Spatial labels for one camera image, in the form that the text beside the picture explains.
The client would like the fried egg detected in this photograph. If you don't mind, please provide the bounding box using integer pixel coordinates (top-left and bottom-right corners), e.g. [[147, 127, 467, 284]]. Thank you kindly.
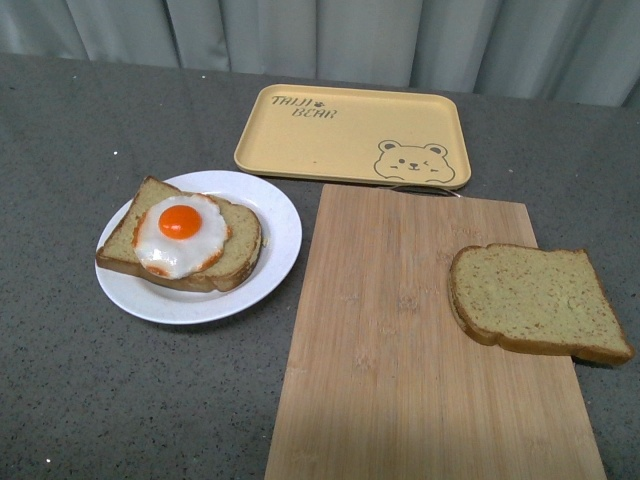
[[132, 194, 232, 280]]

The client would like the grey curtain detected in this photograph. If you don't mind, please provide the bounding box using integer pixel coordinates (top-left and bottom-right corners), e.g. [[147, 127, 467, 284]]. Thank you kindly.
[[1, 0, 639, 107]]

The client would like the bamboo cutting board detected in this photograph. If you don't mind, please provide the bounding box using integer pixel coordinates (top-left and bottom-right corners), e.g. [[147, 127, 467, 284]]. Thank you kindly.
[[266, 185, 605, 479]]

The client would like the metal board handle loop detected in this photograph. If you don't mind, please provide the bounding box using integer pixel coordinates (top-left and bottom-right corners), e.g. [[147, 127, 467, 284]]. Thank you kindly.
[[389, 185, 462, 198]]

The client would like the yellow bear tray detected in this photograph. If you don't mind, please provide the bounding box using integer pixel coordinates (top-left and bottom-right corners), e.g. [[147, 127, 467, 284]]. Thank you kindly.
[[234, 84, 471, 190]]

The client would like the white round plate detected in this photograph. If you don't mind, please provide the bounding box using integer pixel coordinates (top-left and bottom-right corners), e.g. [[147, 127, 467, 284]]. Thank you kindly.
[[95, 170, 302, 325]]

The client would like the bread slice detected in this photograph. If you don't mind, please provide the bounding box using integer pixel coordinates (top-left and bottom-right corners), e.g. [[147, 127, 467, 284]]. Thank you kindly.
[[448, 243, 635, 365], [96, 176, 262, 293]]

